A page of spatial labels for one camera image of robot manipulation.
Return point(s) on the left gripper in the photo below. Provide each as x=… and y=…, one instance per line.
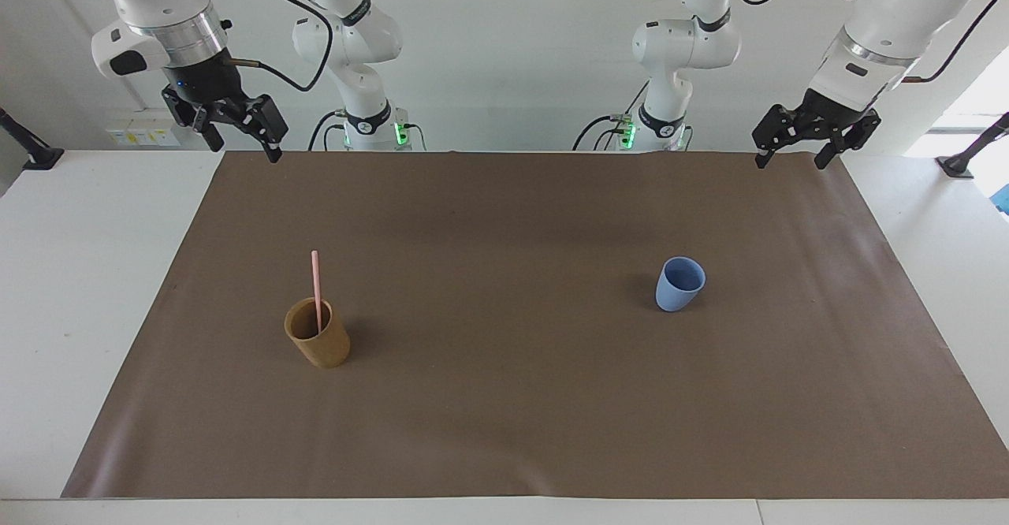
x=835, y=111

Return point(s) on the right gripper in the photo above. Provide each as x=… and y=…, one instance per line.
x=203, y=80

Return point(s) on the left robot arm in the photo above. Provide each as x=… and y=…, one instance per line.
x=899, y=5

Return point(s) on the pink chopstick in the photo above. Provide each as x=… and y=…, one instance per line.
x=316, y=288

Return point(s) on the blue cup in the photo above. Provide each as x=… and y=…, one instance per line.
x=676, y=292

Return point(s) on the brown cup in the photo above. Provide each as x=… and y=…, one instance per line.
x=323, y=348

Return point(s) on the black stand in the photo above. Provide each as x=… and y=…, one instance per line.
x=973, y=150
x=27, y=147

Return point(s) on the blue object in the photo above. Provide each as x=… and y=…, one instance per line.
x=1003, y=199

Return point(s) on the white wall socket strip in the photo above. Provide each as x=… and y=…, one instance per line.
x=142, y=134

